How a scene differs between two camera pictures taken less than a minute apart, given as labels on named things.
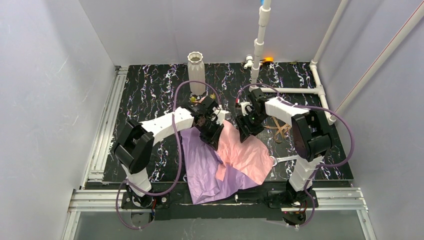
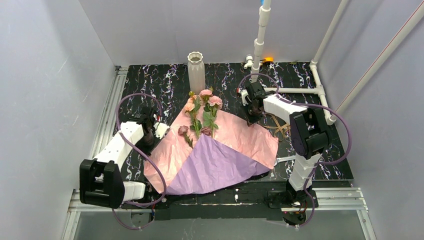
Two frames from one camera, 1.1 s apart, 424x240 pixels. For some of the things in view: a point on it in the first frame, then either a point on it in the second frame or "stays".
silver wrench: x=279 y=159 stays
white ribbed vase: x=197 y=72 stays
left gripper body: x=211 y=131 -> x=149 y=136
